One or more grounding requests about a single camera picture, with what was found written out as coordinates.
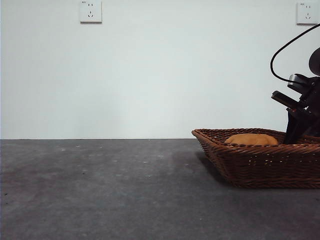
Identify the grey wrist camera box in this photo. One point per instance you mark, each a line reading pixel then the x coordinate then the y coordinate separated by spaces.
pixel 300 80

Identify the brown woven wicker basket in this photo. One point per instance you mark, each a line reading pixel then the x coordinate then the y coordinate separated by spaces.
pixel 262 167

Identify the tan toy potato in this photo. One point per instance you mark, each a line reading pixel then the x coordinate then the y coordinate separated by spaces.
pixel 250 139

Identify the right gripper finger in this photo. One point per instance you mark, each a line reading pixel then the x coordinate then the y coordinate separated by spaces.
pixel 316 126
pixel 296 127

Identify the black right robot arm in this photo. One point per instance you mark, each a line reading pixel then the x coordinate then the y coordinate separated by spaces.
pixel 316 61

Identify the white wall power socket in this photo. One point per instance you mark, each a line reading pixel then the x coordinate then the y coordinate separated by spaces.
pixel 308 13
pixel 91 12

